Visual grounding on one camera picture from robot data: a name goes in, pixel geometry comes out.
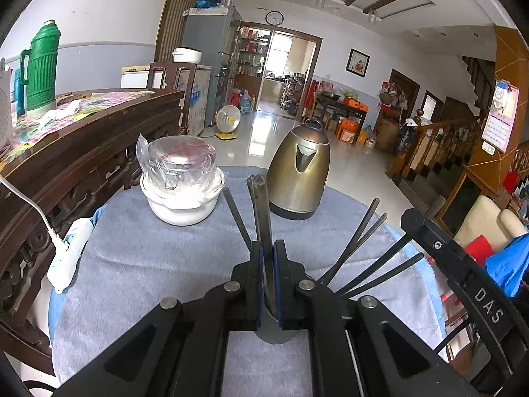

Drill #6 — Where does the white chest freezer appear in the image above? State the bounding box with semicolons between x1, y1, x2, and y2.
121;64;213;135

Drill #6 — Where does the green thermos flask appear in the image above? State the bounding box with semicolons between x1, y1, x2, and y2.
19;19;60;112

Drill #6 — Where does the orange carton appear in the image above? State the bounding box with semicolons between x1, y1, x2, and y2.
334;117;365;144

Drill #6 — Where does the round yellow stand heater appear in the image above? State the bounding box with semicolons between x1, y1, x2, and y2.
215;105;242;141

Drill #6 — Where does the brown striped door curtain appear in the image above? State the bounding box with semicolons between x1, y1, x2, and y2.
154;0;219;65

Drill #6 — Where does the patterned sideboard cloth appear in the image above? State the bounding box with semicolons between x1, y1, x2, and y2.
0;90;156;163

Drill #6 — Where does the white power strip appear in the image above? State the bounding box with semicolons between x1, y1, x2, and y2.
46;217;93;294

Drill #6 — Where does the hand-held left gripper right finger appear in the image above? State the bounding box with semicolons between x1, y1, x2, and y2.
273;239;472;397

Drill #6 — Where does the dark wooden chair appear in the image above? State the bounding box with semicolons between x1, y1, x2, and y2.
147;61;197;137

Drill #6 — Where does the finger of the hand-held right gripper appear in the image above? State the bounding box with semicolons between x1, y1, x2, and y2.
400;208;529;396

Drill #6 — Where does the grey table cloth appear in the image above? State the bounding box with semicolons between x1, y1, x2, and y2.
51;166;449;388

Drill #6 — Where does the white rice cooker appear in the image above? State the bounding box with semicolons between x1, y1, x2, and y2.
172;46;205;66

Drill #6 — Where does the white power cable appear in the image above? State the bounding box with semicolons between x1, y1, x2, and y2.
0;173;69;254

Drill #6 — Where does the blue flask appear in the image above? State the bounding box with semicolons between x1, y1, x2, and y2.
12;68;28;117

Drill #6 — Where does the grey perforated chopstick holder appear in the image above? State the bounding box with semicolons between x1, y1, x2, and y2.
258;293;315;345

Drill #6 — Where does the red child chair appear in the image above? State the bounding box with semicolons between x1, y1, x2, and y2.
441;235;495;303

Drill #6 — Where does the framed wall picture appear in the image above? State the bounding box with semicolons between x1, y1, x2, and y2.
346;48;371;78

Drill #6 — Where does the blue cloth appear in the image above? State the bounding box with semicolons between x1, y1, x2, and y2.
485;231;529;299

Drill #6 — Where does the white rag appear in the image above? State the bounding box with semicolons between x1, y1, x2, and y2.
39;99;90;127

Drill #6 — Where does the gold electric kettle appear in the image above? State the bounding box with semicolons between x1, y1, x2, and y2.
267;118;331;221

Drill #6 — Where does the dark carved wooden sideboard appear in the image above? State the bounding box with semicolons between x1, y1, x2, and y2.
0;88;187;378

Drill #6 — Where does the grey refrigerator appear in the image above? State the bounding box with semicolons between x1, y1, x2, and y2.
180;6;243;127

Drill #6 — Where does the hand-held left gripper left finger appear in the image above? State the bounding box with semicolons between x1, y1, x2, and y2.
54;240;264;397

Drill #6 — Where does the pink wall calendar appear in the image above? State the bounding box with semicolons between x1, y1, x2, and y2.
481;80;520;154

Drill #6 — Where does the cream armchair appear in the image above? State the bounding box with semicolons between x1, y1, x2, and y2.
452;195;529;254

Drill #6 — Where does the wooden stair railing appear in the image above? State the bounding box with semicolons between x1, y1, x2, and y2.
386;107;485;183

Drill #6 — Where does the dark wooden side table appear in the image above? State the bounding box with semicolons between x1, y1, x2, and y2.
311;95;369;134

